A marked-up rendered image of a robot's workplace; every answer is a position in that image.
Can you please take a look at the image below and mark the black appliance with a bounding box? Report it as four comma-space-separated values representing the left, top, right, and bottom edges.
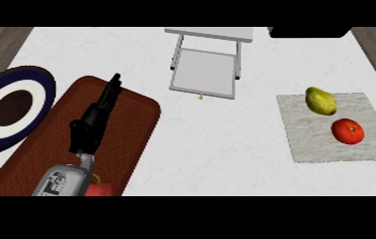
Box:
267, 27, 352, 39

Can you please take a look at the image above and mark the red tomato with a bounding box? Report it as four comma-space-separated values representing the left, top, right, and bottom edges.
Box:
330, 118, 365, 145

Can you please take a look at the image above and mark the brown cutting board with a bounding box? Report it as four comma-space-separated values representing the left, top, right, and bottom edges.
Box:
0, 75, 163, 197

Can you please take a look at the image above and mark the pale grey placemat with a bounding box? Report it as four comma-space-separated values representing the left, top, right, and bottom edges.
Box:
274, 92, 376, 163

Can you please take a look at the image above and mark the grey tiered shelf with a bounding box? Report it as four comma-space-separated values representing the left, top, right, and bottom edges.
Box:
163, 27, 255, 101

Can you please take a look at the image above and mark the yellow-green pear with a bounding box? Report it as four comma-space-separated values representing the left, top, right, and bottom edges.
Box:
303, 86, 339, 117

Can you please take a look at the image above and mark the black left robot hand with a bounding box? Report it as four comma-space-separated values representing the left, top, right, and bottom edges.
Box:
67, 72, 125, 156

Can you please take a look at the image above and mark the blue and white plate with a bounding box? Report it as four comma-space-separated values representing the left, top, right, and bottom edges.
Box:
0, 65, 57, 153

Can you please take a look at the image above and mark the red bell pepper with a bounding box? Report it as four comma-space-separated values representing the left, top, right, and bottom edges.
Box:
84, 172, 116, 197

